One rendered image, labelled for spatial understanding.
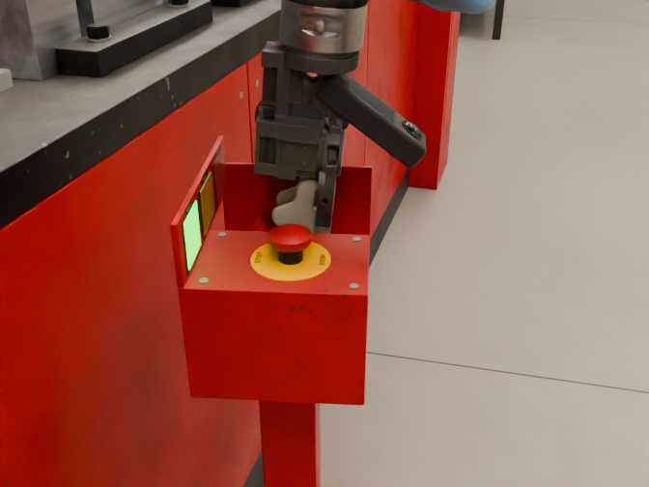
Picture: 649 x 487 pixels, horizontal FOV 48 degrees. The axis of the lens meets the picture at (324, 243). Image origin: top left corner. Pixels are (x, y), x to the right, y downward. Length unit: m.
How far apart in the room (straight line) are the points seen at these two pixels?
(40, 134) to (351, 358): 0.34
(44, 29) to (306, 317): 0.45
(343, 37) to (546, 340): 1.40
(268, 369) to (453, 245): 1.68
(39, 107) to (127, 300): 0.23
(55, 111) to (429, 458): 1.07
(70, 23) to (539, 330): 1.42
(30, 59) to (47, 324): 0.30
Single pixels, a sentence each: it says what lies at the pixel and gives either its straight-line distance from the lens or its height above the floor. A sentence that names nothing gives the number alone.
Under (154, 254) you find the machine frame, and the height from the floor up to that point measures 0.68.
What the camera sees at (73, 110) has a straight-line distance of 0.77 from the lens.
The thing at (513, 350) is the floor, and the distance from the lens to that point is 1.88.
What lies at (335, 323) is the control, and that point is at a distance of 0.62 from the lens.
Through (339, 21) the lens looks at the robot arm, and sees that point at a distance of 0.63.
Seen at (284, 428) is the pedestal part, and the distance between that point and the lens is 0.80.
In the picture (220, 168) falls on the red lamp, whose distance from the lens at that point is 0.74.
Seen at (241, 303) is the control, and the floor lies 0.77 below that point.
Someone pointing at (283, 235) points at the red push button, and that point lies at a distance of 0.63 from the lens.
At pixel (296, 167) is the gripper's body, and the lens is 0.68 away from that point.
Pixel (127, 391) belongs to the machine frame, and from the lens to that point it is 0.88.
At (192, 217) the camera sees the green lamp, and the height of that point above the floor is 0.83.
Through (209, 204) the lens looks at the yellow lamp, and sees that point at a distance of 0.69.
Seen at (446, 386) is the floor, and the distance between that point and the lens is 1.73.
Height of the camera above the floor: 1.11
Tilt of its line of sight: 29 degrees down
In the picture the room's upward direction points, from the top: straight up
